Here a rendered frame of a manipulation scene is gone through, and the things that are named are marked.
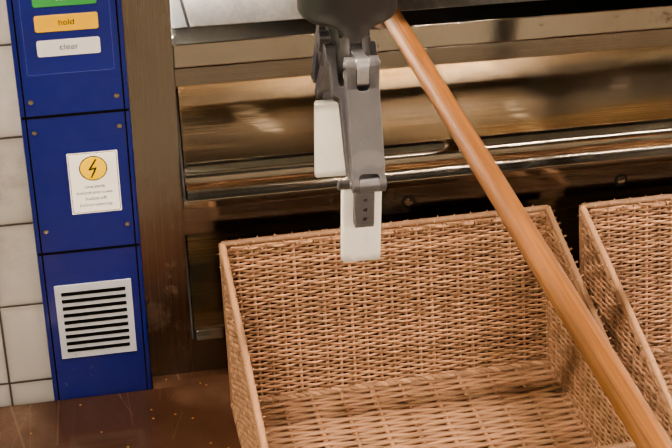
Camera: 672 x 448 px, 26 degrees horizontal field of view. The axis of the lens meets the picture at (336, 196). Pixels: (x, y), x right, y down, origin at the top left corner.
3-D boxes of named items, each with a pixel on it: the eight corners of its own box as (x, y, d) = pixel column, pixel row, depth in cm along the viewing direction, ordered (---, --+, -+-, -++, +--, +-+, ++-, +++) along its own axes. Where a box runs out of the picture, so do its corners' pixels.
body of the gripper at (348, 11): (289, -54, 110) (290, 58, 115) (305, -14, 103) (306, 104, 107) (386, -60, 111) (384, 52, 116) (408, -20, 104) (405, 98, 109)
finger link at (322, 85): (320, 44, 110) (318, 27, 111) (307, 102, 121) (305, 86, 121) (371, 41, 111) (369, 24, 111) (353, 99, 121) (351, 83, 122)
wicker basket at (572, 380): (219, 377, 243) (212, 236, 229) (540, 336, 254) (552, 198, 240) (269, 586, 202) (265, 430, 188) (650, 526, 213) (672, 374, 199)
